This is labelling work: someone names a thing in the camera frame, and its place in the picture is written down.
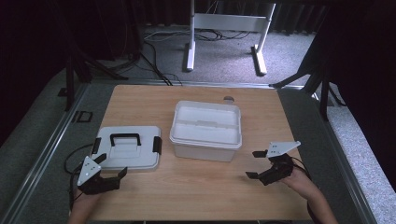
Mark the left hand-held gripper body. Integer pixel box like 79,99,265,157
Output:
77,156,121,196

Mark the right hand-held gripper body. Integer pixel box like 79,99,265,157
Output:
258,140,302,187

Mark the white plastic storage box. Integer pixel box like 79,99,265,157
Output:
169,100,243,163

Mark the person's right hand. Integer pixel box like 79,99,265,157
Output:
279,167,316,201

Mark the person's left hand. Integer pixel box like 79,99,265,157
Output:
72,188,103,217

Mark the black metal stand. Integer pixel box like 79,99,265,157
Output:
269,31,347,121
57,46,129,112

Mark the white lid with black handle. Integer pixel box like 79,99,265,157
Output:
92,125,163,172

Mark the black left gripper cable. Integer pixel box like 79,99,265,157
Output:
64,143,94,218

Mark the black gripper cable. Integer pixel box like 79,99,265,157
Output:
290,156,315,222
64,143,94,218

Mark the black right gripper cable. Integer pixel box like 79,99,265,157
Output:
290,156,315,222

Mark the black rectangular floor bracket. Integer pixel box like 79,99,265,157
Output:
72,110,93,123

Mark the grey metal rail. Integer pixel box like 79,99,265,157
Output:
0,82,92,224
90,78,305,91
311,91,378,224

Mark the long black floor cable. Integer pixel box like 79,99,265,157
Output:
139,40,183,87

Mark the black floor cable bundle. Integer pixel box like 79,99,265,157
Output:
193,27,252,42

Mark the white metal desk frame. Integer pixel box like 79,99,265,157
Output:
185,0,277,77

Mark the white floor cable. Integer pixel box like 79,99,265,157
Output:
143,29,191,41

